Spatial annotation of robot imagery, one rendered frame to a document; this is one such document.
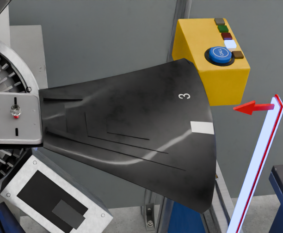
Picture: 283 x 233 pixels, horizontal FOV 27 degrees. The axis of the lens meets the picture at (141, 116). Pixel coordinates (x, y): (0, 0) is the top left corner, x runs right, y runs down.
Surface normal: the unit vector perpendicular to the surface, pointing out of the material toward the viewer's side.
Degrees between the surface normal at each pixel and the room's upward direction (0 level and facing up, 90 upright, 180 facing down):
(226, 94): 90
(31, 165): 50
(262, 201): 0
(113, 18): 90
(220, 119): 90
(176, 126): 17
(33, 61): 0
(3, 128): 7
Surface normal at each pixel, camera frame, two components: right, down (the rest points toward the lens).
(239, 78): 0.18, 0.69
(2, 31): 0.20, 0.06
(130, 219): 0.10, -0.73
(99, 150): 0.30, -0.57
